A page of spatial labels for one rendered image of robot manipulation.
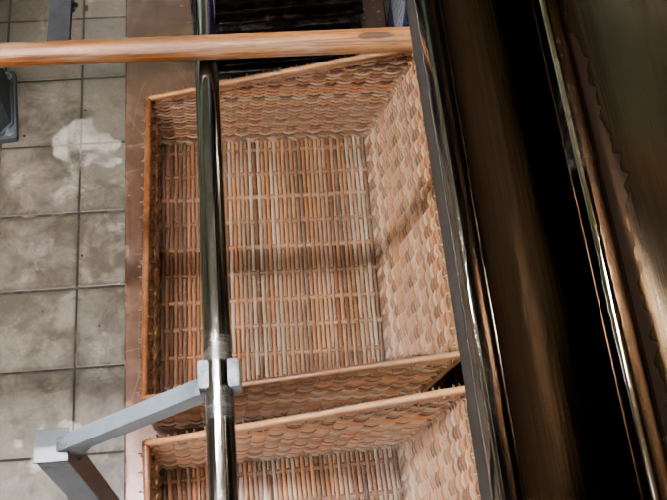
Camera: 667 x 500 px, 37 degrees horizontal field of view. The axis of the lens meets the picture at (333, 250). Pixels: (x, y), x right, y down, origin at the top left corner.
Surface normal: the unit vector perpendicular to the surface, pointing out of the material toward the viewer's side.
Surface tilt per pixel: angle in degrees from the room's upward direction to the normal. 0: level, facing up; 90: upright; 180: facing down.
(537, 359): 10
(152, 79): 0
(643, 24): 70
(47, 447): 0
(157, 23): 0
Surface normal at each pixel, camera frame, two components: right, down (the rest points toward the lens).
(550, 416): 0.20, -0.44
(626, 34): -0.92, -0.09
